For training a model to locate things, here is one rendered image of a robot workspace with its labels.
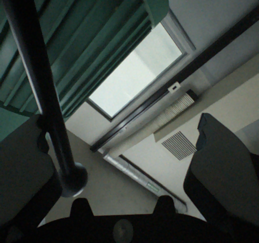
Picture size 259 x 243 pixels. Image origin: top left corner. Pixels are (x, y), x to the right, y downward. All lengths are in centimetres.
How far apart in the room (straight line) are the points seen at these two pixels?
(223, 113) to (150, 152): 116
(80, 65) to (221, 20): 171
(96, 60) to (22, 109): 11
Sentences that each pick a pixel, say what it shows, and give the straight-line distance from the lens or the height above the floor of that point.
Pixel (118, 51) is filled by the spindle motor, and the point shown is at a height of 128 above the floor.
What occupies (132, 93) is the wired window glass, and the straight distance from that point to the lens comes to 173.
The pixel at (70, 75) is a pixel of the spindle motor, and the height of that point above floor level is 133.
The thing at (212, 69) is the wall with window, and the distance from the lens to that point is 183.
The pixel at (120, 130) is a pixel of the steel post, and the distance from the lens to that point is 180.
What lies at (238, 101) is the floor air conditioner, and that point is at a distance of 177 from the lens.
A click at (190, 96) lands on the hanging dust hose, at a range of 162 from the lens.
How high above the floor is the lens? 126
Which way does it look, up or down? 20 degrees up
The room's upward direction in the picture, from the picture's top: 130 degrees counter-clockwise
